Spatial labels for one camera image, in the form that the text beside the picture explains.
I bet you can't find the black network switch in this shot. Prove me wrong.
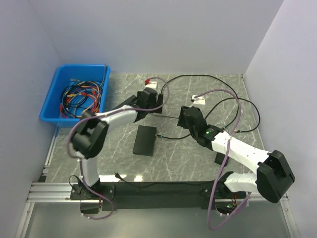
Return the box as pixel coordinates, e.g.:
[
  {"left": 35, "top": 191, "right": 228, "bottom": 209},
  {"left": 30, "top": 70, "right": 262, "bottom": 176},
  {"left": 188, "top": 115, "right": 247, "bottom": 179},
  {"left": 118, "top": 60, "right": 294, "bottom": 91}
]
[
  {"left": 132, "top": 125, "right": 157, "bottom": 157},
  {"left": 112, "top": 94, "right": 163, "bottom": 114}
]

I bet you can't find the long black ethernet cable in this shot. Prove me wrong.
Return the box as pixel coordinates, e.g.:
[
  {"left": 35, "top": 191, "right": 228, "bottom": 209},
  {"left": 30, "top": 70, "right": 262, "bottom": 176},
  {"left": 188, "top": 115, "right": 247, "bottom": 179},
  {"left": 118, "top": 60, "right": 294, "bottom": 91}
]
[{"left": 156, "top": 98, "right": 261, "bottom": 141}]

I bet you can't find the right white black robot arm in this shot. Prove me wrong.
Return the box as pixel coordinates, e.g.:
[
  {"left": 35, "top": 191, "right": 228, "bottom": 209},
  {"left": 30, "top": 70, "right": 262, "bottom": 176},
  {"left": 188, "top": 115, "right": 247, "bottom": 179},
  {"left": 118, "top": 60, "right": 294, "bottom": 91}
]
[{"left": 178, "top": 106, "right": 295, "bottom": 203}]

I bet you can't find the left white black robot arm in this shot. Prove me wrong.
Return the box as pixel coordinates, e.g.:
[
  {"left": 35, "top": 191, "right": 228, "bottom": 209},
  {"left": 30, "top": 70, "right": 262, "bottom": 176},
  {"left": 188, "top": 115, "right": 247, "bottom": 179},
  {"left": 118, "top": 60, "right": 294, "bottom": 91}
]
[{"left": 66, "top": 88, "right": 165, "bottom": 199}]

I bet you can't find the black power adapter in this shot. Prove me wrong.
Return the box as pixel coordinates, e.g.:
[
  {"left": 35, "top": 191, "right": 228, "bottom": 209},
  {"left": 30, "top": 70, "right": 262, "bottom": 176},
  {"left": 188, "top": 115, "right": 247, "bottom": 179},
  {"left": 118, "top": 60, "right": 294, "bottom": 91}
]
[{"left": 214, "top": 153, "right": 225, "bottom": 165}]

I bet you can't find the blue plastic bin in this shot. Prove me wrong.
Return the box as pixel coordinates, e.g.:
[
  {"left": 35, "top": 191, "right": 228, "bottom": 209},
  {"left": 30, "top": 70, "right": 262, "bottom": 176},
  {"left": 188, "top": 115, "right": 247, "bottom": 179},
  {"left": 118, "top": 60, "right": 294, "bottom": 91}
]
[{"left": 40, "top": 64, "right": 111, "bottom": 127}]

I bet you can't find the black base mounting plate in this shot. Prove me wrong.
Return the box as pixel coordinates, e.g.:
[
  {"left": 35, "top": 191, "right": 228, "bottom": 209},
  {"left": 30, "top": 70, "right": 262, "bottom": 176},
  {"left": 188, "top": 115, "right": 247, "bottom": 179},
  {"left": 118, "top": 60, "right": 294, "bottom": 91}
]
[{"left": 69, "top": 180, "right": 248, "bottom": 214}]

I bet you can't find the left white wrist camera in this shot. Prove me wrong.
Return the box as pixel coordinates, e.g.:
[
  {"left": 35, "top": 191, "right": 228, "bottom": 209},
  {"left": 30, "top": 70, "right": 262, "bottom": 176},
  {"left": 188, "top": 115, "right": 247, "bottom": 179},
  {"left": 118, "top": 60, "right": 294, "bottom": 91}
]
[{"left": 145, "top": 79, "right": 158, "bottom": 91}]

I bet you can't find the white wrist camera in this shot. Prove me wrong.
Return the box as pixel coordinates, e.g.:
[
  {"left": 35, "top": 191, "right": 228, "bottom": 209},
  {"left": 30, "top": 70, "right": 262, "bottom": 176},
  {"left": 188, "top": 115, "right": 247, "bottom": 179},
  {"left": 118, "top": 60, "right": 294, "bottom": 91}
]
[
  {"left": 191, "top": 95, "right": 206, "bottom": 106},
  {"left": 145, "top": 79, "right": 158, "bottom": 91}
]

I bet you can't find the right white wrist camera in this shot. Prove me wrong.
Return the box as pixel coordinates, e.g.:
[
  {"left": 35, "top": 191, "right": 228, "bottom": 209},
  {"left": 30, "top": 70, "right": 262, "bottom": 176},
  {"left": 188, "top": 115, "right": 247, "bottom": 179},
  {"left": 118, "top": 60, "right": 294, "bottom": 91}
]
[{"left": 191, "top": 95, "right": 206, "bottom": 106}]

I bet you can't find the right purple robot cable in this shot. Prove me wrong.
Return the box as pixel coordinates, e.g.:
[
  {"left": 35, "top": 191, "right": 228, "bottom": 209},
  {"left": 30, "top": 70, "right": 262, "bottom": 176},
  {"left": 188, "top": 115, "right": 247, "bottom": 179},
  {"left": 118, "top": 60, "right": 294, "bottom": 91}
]
[{"left": 193, "top": 88, "right": 251, "bottom": 231}]

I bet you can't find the bundle of coloured cables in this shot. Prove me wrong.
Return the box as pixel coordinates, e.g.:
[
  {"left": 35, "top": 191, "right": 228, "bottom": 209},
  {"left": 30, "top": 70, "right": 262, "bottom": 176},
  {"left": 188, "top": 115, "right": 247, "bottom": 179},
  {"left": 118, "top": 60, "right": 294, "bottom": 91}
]
[{"left": 58, "top": 78, "right": 105, "bottom": 119}]

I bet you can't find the aluminium rail frame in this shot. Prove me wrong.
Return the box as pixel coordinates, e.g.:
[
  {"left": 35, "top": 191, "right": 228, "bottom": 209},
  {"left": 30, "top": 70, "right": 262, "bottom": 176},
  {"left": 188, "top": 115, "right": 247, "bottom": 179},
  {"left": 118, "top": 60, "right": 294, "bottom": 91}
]
[{"left": 14, "top": 71, "right": 302, "bottom": 238}]

